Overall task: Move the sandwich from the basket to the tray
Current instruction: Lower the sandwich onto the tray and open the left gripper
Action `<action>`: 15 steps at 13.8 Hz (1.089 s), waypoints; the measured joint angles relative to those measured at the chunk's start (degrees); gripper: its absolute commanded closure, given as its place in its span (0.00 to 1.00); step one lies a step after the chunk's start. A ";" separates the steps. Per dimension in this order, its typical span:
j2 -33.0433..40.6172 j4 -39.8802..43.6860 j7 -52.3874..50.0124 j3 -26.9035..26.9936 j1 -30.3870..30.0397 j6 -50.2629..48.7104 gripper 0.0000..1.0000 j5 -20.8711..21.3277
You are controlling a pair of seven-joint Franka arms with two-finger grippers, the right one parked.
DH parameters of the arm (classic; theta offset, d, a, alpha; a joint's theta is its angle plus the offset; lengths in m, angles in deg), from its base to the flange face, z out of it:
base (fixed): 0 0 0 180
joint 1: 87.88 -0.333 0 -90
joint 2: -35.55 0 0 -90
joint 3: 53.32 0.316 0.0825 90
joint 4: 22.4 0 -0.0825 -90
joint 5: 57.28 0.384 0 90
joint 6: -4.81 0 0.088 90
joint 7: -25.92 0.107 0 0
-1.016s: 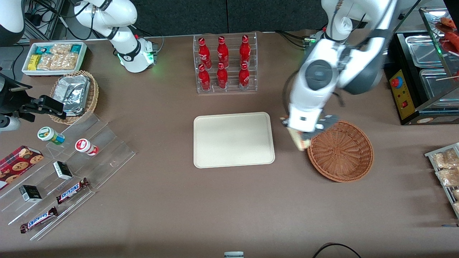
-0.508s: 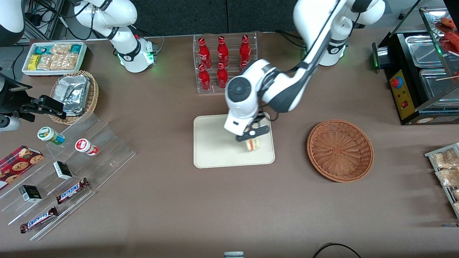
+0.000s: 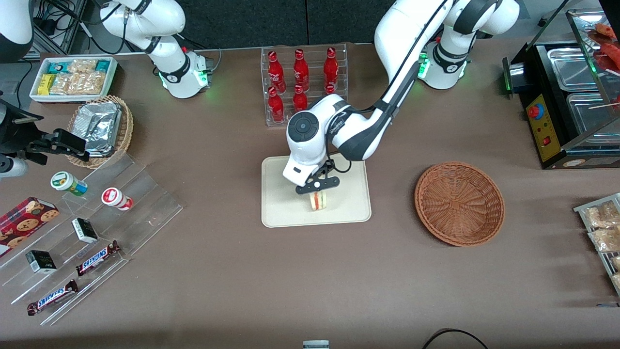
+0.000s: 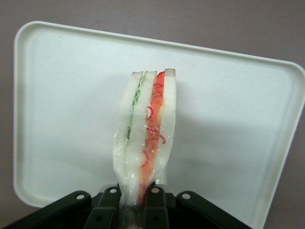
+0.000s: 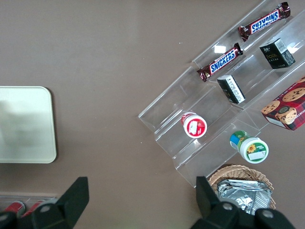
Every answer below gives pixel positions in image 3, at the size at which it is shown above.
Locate green lid yoghurt cup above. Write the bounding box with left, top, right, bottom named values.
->
left=50, top=171, right=89, bottom=196

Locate light tan wicker basket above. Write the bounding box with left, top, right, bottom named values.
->
left=66, top=95, right=134, bottom=169

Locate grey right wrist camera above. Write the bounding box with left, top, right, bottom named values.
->
left=0, top=158, right=29, bottom=178

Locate snickers chocolate bar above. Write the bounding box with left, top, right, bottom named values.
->
left=27, top=280, right=79, bottom=317
left=76, top=240, right=122, bottom=277

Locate clear cracker bag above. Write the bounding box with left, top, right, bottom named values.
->
left=73, top=72, right=106, bottom=95
left=69, top=59, right=99, bottom=74
left=50, top=73, right=78, bottom=95

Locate grey rectangular snack tray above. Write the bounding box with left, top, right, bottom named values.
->
left=573, top=192, right=620, bottom=296

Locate clear acrylic bottle rack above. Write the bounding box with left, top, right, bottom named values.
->
left=261, top=43, right=348, bottom=127

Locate black food warmer cabinet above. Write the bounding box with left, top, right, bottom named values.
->
left=502, top=10, right=620, bottom=170

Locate steel warmer pan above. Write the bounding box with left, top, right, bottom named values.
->
left=547, top=46, right=606, bottom=93
left=567, top=92, right=620, bottom=135

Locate black looped cable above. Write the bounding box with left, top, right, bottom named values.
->
left=421, top=329, right=490, bottom=349

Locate white rectangular snack tray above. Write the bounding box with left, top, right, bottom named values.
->
left=29, top=57, right=118, bottom=104

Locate red plaid cookie box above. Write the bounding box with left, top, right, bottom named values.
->
left=0, top=196, right=60, bottom=257

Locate red lid yoghurt cup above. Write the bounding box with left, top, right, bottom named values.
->
left=101, top=187, right=134, bottom=211

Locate small black box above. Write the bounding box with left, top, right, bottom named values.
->
left=25, top=250, right=57, bottom=274
left=72, top=218, right=99, bottom=244

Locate silver foil pack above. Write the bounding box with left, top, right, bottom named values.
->
left=74, top=101, right=122, bottom=141
left=85, top=132, right=119, bottom=157

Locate cream plastic tray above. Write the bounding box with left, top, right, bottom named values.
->
left=261, top=155, right=372, bottom=228

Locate brown round wicker basket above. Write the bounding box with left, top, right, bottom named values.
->
left=414, top=161, right=506, bottom=248

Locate clear acrylic stepped display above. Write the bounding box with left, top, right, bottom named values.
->
left=0, top=153, right=184, bottom=326

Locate aluminium frame rack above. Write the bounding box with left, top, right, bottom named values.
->
left=24, top=0, right=90, bottom=60

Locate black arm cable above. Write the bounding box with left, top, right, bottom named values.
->
left=325, top=0, right=453, bottom=174

